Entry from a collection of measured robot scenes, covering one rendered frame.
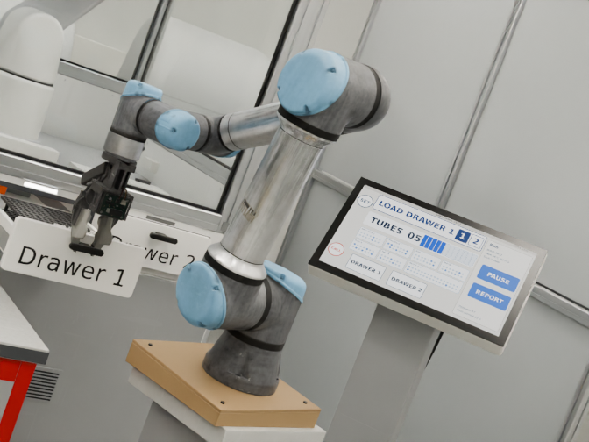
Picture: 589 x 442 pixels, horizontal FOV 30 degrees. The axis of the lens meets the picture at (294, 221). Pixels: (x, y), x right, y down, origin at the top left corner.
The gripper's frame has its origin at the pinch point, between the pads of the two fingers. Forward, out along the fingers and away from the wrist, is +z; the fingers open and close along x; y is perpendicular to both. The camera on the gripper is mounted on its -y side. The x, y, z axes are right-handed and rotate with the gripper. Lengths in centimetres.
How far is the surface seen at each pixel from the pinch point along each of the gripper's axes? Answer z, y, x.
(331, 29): -81, -338, 241
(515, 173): -44, -75, 170
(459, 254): -21, -2, 96
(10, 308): 14.6, 4.1, -11.8
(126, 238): 3.0, -33.3, 23.7
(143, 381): 16.6, 26.8, 9.1
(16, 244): 3.1, -1.3, -13.2
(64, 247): 1.5, -1.3, -3.4
